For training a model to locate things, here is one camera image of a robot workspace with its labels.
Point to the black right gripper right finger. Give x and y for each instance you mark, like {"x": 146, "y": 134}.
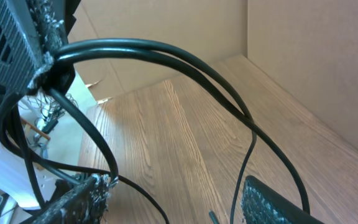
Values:
{"x": 262, "y": 205}

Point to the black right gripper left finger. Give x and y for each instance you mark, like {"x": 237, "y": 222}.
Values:
{"x": 84, "y": 203}

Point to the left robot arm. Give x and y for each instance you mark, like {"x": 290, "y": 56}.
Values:
{"x": 14, "y": 179}

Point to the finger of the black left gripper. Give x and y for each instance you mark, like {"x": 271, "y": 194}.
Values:
{"x": 57, "y": 19}
{"x": 22, "y": 58}

